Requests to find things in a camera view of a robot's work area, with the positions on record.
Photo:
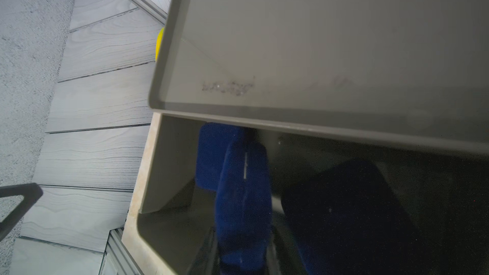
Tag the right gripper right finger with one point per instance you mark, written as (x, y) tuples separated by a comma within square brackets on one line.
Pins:
[(206, 261)]

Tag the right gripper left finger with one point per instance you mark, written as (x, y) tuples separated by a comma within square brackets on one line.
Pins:
[(30, 193)]

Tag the blue brooch box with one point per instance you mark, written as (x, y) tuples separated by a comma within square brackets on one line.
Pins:
[(243, 210), (347, 220), (214, 139)]

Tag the grey top drawer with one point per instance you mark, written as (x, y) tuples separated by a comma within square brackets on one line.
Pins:
[(446, 196)]

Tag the three-drawer storage cabinet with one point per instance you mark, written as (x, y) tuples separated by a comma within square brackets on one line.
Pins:
[(403, 74)]

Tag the yellow banana bunch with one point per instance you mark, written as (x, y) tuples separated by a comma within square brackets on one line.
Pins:
[(158, 43)]

